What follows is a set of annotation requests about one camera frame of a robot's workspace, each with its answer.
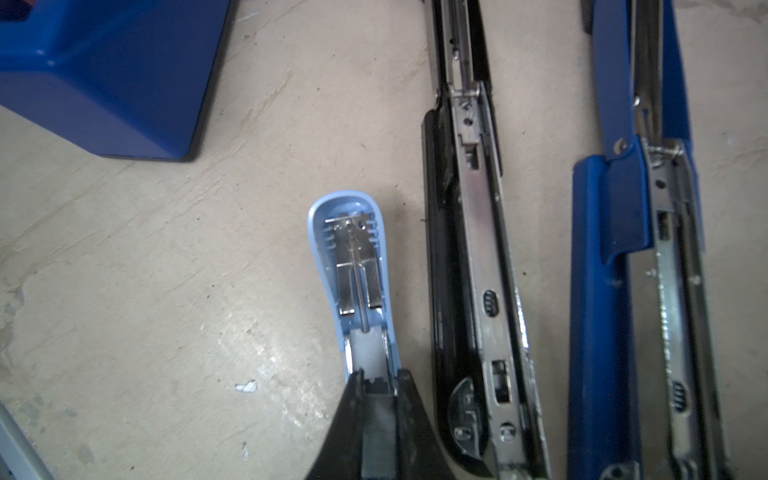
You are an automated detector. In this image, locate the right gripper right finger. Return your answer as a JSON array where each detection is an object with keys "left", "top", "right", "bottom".
[{"left": 396, "top": 369, "right": 455, "bottom": 480}]

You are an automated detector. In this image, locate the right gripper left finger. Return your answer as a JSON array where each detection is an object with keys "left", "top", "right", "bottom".
[{"left": 306, "top": 370, "right": 365, "bottom": 480}]

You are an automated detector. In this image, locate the blue and black stapler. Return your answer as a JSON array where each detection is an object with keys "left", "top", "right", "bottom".
[{"left": 567, "top": 1, "right": 735, "bottom": 479}]

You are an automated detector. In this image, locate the blue tape dispenser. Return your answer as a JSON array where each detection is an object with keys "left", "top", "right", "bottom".
[{"left": 1, "top": 1, "right": 233, "bottom": 161}]

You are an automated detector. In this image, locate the grey staple strip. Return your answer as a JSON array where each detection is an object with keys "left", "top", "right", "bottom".
[{"left": 360, "top": 395, "right": 398, "bottom": 479}]

